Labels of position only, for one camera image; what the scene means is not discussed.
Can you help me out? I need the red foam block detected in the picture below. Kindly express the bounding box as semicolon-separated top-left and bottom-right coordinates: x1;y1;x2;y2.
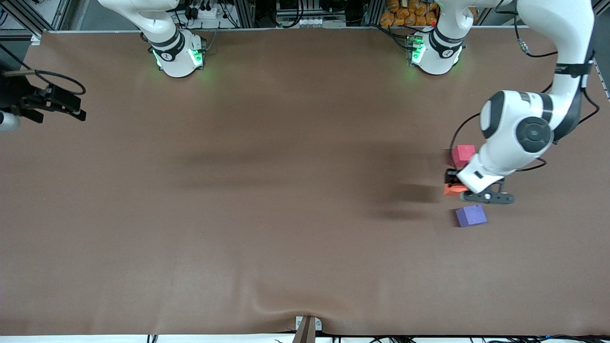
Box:
451;145;477;170

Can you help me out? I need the purple foam block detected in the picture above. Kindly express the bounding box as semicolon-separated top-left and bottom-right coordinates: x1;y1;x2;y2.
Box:
455;204;488;228

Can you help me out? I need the white power strip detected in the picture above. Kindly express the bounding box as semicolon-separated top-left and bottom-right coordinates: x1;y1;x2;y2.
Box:
183;2;227;20

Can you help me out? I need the pile of orange objects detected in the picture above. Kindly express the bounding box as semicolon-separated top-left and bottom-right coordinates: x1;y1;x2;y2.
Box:
380;0;439;27

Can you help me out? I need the brown table cloth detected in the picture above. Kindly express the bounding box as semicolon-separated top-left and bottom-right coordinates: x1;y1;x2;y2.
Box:
0;26;610;336

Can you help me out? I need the white terminal block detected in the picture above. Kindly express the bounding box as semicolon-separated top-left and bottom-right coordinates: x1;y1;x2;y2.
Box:
295;17;347;28

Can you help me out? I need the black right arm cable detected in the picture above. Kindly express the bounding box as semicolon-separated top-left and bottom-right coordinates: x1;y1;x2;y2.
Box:
0;43;88;96

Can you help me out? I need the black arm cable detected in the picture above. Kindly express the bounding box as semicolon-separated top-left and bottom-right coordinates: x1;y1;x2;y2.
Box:
0;43;88;96
450;0;601;173

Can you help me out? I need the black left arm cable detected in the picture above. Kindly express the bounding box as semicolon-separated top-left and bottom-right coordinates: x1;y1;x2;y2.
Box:
450;0;601;173

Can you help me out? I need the aluminium frame post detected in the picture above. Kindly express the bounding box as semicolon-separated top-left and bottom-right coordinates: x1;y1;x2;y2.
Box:
233;0;258;28

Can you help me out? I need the metal table clamp bracket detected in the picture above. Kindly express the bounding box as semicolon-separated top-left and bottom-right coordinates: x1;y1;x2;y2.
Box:
295;315;323;343

